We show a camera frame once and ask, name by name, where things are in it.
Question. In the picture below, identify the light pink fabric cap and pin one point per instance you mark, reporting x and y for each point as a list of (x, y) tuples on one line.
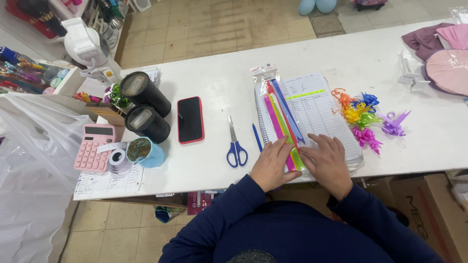
[(455, 36)]

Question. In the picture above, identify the white plastic appliance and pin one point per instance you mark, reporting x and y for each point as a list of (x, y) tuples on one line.
[(86, 45)]

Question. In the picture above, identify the white sticker label roll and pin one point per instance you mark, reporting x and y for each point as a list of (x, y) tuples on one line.
[(117, 159)]

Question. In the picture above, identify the spiral notebook with lined pages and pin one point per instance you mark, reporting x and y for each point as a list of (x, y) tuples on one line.
[(321, 109)]

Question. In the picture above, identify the clear packet of coloured ribbons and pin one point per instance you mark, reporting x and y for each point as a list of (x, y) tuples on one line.
[(279, 109)]

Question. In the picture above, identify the blue ribbon bow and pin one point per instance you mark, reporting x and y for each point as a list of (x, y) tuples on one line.
[(367, 99)]

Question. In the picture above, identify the person's left hand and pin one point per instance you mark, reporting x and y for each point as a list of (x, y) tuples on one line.
[(272, 168)]

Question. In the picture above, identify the mauve fabric cap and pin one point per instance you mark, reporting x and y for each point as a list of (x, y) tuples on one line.
[(424, 40)]

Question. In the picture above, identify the light blue balloon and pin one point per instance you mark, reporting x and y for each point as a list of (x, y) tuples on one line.
[(325, 5), (306, 6)]

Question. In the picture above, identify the dark wheeled backpack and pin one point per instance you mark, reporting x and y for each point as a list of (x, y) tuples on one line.
[(369, 4)]

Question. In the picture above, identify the person's navy sweater torso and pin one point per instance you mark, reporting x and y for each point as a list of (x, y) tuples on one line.
[(292, 233)]

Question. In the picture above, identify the handwritten paper sheet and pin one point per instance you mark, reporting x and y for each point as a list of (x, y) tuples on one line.
[(106, 184)]

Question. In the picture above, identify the white plastic stand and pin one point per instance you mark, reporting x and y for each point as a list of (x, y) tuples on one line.
[(411, 75)]

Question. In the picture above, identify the blue pen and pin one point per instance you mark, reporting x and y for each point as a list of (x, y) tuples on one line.
[(257, 137)]

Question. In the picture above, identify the person's right hand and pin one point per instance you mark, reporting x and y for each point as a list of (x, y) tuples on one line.
[(329, 164)]

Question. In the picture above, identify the large white plastic bag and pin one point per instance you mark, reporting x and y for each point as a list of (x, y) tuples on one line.
[(33, 175)]

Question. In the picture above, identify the black wrist watch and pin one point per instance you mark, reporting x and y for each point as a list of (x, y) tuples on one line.
[(332, 202)]

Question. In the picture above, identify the magenta booklet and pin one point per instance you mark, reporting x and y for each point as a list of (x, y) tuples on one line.
[(198, 203)]

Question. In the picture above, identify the purple ribbon bow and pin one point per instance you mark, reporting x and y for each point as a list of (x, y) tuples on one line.
[(394, 125)]

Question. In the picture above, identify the light blue mate cup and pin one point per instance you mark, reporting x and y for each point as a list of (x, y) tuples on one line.
[(151, 155)]

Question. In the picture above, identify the bunch of coloured markers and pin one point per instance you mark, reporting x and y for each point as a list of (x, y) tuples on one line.
[(87, 98)]

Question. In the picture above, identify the magenta ribbon bow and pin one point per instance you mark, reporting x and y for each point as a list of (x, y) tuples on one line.
[(365, 136)]

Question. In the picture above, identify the pink cap in clear wrap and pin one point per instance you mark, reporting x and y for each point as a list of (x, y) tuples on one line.
[(448, 71)]

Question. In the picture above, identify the brown cardboard holder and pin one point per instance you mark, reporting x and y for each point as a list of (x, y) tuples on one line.
[(106, 111)]

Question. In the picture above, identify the small blue bag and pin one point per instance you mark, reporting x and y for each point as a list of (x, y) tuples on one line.
[(166, 214)]

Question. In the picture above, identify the black phone in red case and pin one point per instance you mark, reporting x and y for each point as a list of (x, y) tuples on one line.
[(190, 120)]

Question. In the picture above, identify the clear plastic packet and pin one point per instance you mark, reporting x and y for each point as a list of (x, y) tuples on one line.
[(460, 14)]

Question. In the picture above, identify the brown cardboard box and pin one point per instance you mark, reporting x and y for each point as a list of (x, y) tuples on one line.
[(431, 215)]

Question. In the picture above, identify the black cylindrical tin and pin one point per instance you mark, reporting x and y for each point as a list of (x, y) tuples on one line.
[(150, 124), (148, 93)]

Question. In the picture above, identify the display tray of coloured pens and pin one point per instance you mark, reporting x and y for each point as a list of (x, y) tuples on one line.
[(33, 75)]

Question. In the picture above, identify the cluttered shop shelf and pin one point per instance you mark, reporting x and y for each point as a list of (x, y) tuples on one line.
[(40, 16)]

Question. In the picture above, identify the yellow ribbon bow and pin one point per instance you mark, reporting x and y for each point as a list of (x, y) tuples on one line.
[(354, 114)]

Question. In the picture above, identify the pink calculator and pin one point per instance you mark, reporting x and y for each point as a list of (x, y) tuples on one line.
[(93, 149)]

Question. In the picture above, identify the orange ribbon bow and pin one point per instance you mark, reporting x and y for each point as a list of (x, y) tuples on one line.
[(344, 98)]

